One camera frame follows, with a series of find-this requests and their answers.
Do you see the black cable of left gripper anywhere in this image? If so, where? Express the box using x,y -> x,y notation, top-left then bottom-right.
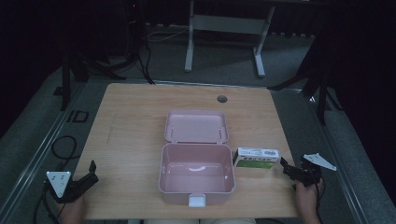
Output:
33,182 -> 64,224

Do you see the black looped floor cable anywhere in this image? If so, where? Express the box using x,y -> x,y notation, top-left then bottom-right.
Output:
50,134 -> 78,171

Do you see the black stand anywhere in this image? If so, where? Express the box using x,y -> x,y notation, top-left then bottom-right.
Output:
266,31 -> 345,126
52,50 -> 127,112

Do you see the white and green carton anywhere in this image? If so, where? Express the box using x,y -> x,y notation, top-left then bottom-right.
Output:
232,147 -> 280,170

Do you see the bundle of floor cables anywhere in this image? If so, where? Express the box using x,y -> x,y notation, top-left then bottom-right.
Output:
124,18 -> 191,86

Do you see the white metal desk frame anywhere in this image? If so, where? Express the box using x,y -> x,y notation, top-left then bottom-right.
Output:
184,0 -> 276,78

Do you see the person's left hand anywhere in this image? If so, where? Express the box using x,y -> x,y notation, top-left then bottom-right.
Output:
56,195 -> 87,220

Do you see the person's right hand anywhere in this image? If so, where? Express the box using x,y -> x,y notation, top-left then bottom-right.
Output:
294,179 -> 322,214

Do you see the pink plastic box with lid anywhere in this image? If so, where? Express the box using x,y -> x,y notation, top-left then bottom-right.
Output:
158,108 -> 236,208

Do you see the metal floor rail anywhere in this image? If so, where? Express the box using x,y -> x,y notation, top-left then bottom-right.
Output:
0,81 -> 90,224
289,88 -> 372,224

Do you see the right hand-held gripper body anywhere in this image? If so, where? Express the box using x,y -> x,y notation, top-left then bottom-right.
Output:
292,152 -> 338,188

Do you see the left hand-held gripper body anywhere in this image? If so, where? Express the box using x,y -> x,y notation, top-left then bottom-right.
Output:
46,171 -> 92,204

